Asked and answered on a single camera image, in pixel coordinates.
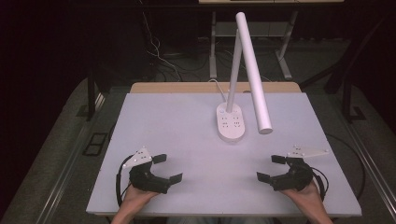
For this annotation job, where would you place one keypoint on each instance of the person's right hand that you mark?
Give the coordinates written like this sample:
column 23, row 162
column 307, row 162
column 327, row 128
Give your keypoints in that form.
column 308, row 197

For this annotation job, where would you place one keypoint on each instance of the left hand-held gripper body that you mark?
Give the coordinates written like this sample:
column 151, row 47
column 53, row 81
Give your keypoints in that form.
column 146, row 179

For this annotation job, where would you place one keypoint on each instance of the person's left hand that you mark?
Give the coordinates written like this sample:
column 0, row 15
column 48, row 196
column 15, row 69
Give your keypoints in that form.
column 134, row 199

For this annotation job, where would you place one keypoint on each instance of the black metal stand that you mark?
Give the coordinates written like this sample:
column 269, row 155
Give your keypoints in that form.
column 347, row 93
column 91, row 93

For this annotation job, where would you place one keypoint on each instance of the grey metal desk frame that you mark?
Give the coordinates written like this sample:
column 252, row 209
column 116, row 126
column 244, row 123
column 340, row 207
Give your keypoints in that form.
column 213, row 53

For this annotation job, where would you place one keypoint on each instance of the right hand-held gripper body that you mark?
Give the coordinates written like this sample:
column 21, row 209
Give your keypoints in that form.
column 299, row 179

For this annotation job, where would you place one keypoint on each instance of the white desk lamp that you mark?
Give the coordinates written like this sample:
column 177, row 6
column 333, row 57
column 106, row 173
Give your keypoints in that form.
column 252, row 68

